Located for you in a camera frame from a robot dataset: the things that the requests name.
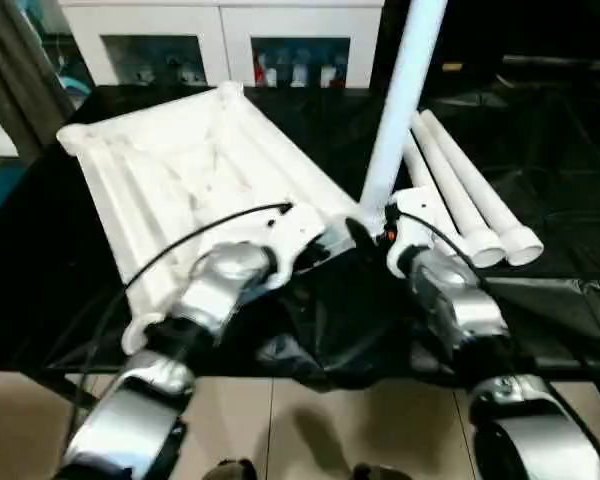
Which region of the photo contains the black left robot foot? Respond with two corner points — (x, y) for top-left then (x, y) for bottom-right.
(205, 458), (259, 480)

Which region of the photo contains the white plastic table leg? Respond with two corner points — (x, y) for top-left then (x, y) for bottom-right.
(410, 120), (506, 269)
(360, 0), (449, 236)
(420, 108), (544, 267)
(400, 135), (459, 236)

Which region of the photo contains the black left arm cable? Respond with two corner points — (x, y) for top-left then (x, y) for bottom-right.
(65, 203), (296, 441)

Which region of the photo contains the black table mat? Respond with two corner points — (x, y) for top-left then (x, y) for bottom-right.
(0, 80), (600, 391)

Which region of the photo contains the white display cabinet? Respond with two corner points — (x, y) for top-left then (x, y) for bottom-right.
(58, 0), (386, 91)

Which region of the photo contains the black cabinet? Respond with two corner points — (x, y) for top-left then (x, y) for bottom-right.
(380, 0), (600, 91)

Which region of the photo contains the grey curtain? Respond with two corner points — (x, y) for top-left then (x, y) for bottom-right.
(0, 0), (76, 141)

